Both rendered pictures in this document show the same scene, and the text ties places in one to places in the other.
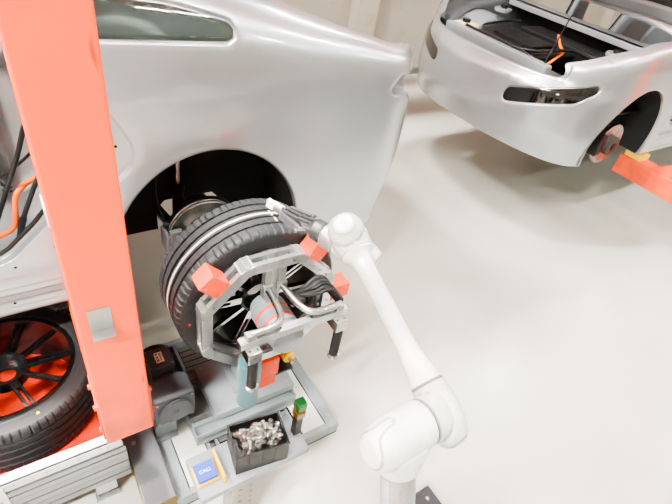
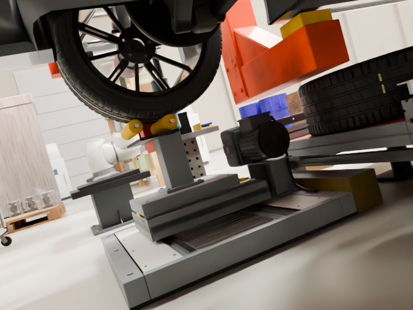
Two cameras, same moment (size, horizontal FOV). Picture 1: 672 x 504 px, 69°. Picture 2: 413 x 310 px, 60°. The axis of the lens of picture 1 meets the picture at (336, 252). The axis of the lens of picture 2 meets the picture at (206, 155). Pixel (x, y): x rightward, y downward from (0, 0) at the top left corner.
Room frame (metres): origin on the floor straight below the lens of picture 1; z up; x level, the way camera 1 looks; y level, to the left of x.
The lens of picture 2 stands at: (2.81, 0.93, 0.38)
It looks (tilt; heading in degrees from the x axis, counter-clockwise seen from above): 2 degrees down; 199
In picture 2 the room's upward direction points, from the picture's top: 16 degrees counter-clockwise
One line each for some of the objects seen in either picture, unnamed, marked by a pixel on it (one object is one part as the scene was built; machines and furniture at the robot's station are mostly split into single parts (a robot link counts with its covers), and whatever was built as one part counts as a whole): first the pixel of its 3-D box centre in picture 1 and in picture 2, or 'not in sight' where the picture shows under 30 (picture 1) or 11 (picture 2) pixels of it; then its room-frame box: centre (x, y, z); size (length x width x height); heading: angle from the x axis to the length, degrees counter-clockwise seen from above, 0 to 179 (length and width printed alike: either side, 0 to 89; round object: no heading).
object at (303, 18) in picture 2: not in sight; (305, 24); (1.34, 0.96, 0.71); 0.14 x 0.14 x 0.05; 39
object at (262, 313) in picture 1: (276, 321); (129, 59); (1.25, 0.17, 0.85); 0.21 x 0.14 x 0.14; 39
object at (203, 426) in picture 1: (233, 390); (197, 205); (1.41, 0.36, 0.13); 0.50 x 0.36 x 0.10; 129
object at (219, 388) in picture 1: (244, 362); (174, 165); (1.44, 0.32, 0.32); 0.40 x 0.30 x 0.28; 129
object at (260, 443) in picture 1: (257, 441); (169, 126); (0.96, 0.15, 0.51); 0.20 x 0.14 x 0.13; 121
